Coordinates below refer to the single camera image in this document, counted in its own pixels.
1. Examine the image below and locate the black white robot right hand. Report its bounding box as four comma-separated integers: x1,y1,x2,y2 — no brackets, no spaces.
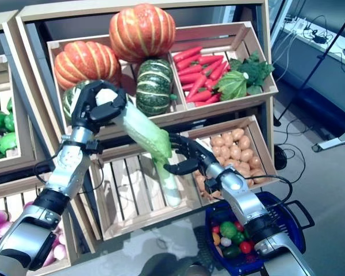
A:
163,132,219,179

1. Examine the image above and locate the black white robot left hand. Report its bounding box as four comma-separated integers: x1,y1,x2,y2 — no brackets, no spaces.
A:
71,80,128,135

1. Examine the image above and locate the green white napa cabbage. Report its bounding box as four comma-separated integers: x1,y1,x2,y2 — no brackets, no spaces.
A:
94,87,173,159
149,151,182,208

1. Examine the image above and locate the blue plastic shopping basket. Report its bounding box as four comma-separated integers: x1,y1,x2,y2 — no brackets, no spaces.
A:
204,191,316,276

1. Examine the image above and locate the green striped pumpkin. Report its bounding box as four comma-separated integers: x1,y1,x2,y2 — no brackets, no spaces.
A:
62,80,90,121
135,59,175,117

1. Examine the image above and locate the orange striped pumpkin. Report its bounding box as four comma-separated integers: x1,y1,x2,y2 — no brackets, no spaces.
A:
109,3,177,63
53,40,122,90

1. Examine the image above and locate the wooden slat crate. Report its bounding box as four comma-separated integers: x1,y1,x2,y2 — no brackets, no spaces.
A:
0,54,37,178
179,114,278,208
0,174,72,276
90,142,204,241
168,21,279,112
47,34,187,139

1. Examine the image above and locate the light green toy lettuce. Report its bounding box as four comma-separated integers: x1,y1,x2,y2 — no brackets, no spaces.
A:
220,221,238,239

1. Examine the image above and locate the black round floor base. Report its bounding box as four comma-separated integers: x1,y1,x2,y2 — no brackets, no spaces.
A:
274,145,289,171

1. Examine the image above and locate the light green round cabbage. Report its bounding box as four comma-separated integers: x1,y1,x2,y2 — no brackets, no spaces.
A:
215,70,250,101

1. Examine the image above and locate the dark green toy pepper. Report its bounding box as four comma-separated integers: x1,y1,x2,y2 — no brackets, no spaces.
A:
231,231,245,245

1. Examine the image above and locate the dark green toy cucumber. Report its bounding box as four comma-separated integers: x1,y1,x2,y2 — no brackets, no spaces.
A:
223,244,242,259

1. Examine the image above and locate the wooden shelf unit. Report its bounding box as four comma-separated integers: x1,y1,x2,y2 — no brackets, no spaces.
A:
16,0,277,254
0,10,72,276

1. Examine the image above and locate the dark green leafy vegetable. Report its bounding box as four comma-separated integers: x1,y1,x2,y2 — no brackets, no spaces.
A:
228,51,275,95

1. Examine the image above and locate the white desk foot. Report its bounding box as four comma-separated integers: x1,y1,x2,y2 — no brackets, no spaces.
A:
311,134,345,153

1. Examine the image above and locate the white framed glass cabinet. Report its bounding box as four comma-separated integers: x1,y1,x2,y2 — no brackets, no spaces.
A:
269,0,294,32

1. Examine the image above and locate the white desk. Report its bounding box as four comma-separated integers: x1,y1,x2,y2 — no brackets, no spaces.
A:
280,17,345,71

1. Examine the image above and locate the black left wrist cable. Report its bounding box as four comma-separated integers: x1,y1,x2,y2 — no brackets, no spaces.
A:
33,137,104,190

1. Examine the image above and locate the black floor cable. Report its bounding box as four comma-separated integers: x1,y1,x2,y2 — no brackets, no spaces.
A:
275,117,314,176

